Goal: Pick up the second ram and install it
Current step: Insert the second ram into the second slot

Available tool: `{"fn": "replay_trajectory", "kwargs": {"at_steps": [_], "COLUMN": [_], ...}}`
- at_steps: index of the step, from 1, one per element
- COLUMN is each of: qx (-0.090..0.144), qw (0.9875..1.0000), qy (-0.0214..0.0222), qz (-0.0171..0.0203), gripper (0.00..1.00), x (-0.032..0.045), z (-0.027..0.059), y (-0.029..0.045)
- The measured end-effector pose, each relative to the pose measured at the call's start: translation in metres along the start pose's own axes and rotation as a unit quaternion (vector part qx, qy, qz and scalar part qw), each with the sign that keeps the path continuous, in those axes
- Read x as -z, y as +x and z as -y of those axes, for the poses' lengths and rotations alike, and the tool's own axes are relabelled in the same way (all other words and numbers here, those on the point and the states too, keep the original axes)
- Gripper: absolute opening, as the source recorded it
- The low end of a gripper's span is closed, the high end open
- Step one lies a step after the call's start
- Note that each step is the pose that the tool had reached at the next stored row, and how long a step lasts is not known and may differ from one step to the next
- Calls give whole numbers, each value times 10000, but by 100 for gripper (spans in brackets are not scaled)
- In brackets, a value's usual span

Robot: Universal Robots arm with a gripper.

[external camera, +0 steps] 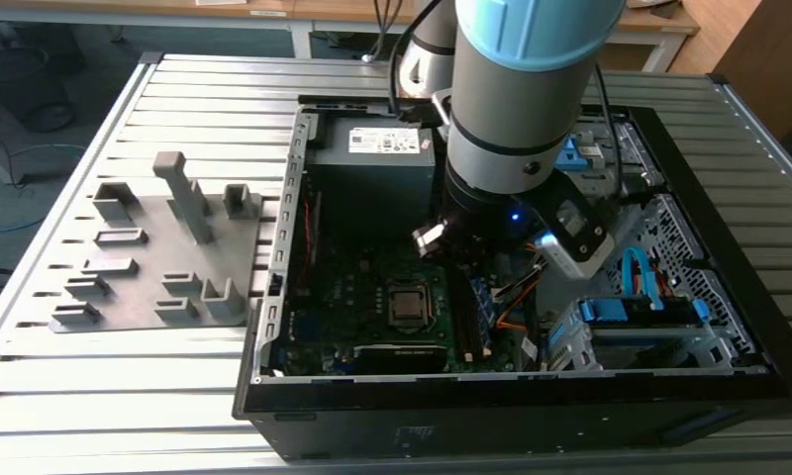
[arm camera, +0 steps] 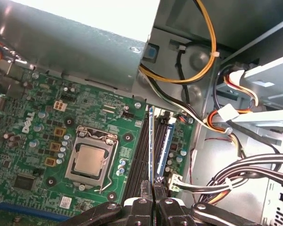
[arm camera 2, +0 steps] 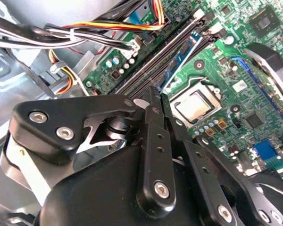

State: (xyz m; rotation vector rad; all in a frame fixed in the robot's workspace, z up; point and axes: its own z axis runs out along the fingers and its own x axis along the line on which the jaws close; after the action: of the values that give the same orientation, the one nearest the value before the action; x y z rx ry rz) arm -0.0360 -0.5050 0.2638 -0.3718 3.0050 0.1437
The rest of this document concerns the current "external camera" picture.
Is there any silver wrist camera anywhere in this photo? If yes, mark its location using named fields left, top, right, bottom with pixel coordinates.
left=531, top=232, right=617, bottom=282

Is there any grey power supply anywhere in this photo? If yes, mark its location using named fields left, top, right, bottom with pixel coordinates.
left=306, top=117, right=439, bottom=225

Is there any black graphics card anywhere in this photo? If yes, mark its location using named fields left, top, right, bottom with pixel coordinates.
left=351, top=343, right=452, bottom=376

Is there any blue floor cable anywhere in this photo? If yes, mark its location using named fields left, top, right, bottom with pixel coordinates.
left=0, top=142, right=88, bottom=235

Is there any grey parts rack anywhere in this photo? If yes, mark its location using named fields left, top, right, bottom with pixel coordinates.
left=48, top=150, right=271, bottom=334

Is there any black CPU socket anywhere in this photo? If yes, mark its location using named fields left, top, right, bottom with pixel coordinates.
left=379, top=279, right=440, bottom=335

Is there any blue disk carrier with disk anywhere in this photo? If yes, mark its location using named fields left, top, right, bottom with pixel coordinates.
left=576, top=295, right=714, bottom=332

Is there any black cable with silver plug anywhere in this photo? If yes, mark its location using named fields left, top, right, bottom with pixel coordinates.
left=359, top=0, right=390, bottom=64

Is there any silver CPU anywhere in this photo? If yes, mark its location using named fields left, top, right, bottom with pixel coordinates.
left=387, top=289, right=431, bottom=322

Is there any green motherboard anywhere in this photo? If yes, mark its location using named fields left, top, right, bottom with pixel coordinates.
left=282, top=217, right=544, bottom=376

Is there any grey metal disk bay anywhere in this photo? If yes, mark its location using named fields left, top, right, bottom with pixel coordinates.
left=542, top=296, right=762, bottom=373
left=554, top=106, right=674, bottom=227

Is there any black PC case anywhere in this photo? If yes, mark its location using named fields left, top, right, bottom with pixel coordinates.
left=230, top=93, right=792, bottom=464

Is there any blue data wire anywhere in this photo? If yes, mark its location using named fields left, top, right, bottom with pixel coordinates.
left=619, top=246, right=667, bottom=312

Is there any black camera cable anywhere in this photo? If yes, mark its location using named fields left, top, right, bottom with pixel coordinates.
left=591, top=63, right=634, bottom=199
left=387, top=0, right=446, bottom=128

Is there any black camera bracket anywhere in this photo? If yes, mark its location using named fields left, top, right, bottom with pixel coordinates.
left=520, top=170, right=617, bottom=261

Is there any brown wooden cabinet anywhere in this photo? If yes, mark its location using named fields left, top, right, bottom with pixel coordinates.
left=670, top=0, right=792, bottom=144

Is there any orange wire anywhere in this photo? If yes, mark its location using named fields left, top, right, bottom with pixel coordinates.
left=496, top=291, right=544, bottom=333

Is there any wooden desk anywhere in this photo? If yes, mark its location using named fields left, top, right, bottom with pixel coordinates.
left=0, top=0, right=702, bottom=73

